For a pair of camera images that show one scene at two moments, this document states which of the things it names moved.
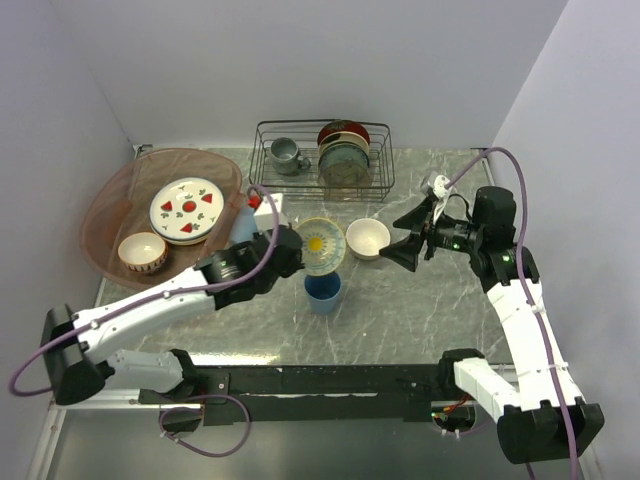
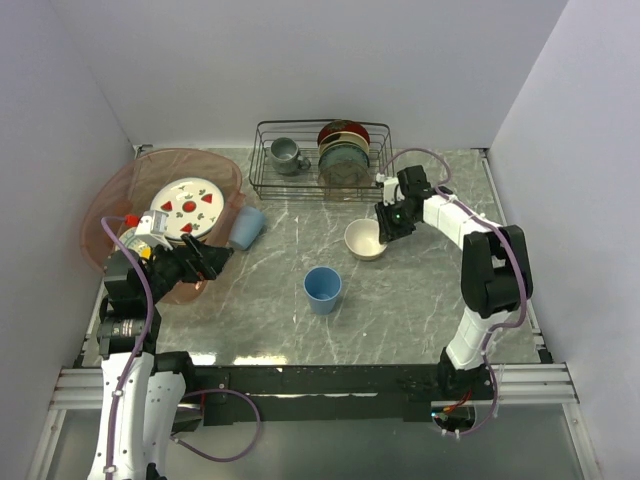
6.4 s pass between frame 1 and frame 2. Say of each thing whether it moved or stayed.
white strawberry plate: stayed
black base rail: stayed
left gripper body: moved
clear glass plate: stayed
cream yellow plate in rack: stayed
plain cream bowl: stayed
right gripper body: moved
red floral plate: stayed
